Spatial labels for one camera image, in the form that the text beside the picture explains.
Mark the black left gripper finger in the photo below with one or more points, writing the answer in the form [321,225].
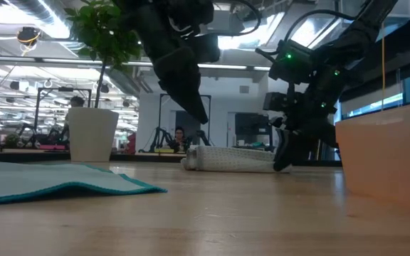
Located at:
[187,97]

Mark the white plant pot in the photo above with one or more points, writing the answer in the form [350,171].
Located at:
[93,135]

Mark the black background rig frame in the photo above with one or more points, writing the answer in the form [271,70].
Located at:
[38,110]
[160,113]

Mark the black aluminium table frame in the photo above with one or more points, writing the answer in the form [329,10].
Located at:
[30,156]

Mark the grey waffle weave towel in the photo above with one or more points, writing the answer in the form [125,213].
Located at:
[233,160]

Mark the green leafy plant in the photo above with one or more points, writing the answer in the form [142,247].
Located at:
[98,28]

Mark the black background robot arm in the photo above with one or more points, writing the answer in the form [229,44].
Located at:
[157,138]
[199,137]

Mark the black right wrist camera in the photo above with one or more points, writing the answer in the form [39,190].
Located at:
[274,101]

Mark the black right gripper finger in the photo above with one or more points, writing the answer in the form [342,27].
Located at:
[283,153]

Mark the round black ceiling fixture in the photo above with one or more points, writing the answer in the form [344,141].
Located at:
[28,35]

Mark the small background plant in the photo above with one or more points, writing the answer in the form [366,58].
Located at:
[11,140]

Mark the person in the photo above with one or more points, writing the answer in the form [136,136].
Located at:
[77,101]
[179,137]

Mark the translucent orange plastic basket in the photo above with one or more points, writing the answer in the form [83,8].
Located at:
[386,160]

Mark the grey wall vent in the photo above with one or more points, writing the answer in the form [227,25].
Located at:
[244,89]

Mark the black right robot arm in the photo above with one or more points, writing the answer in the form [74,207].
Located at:
[354,39]

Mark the black equipment cart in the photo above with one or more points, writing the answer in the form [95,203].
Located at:
[253,123]

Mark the teal microfiber towel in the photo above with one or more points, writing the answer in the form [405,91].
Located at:
[48,177]

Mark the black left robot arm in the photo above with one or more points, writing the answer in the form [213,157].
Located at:
[144,21]

